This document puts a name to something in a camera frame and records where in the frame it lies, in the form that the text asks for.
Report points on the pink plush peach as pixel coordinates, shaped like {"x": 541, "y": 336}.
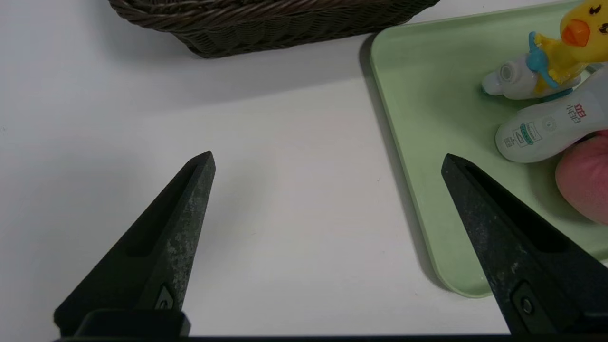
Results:
{"x": 589, "y": 180}

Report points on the green plastic tray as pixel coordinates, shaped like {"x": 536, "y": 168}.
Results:
{"x": 437, "y": 118}

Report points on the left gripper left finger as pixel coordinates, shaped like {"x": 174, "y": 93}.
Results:
{"x": 156, "y": 256}

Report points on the dark brown wicker basket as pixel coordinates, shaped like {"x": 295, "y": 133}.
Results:
{"x": 266, "y": 28}

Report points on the white cylindrical bottle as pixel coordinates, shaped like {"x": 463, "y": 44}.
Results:
{"x": 541, "y": 133}

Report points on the yellow duck scooter toy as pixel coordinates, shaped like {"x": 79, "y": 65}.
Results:
{"x": 560, "y": 57}

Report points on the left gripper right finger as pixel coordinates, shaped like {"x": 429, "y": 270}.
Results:
{"x": 522, "y": 256}

